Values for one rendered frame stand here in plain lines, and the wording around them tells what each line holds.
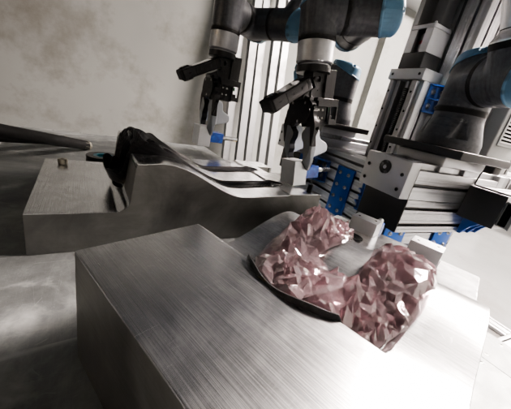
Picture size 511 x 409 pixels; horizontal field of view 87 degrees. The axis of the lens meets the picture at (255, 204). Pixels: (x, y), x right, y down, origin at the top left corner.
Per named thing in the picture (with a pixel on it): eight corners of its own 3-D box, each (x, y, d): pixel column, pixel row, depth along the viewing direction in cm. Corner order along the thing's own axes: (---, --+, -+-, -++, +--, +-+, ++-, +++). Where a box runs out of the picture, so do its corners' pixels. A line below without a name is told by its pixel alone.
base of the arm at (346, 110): (333, 122, 124) (341, 100, 121) (357, 127, 112) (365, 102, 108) (307, 116, 118) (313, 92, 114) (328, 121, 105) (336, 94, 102)
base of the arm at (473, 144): (435, 145, 83) (449, 111, 80) (490, 157, 71) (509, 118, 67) (403, 138, 77) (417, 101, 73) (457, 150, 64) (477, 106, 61)
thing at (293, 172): (320, 178, 70) (323, 157, 69) (335, 182, 66) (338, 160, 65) (279, 180, 64) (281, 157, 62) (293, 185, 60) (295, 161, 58)
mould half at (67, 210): (254, 191, 82) (264, 146, 77) (310, 231, 62) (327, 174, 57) (46, 187, 55) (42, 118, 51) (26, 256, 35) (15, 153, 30)
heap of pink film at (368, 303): (327, 230, 49) (340, 189, 46) (436, 283, 38) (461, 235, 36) (216, 277, 30) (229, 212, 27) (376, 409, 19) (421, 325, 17)
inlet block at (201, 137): (231, 146, 86) (234, 129, 84) (238, 150, 82) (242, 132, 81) (191, 141, 79) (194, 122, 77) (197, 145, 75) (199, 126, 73)
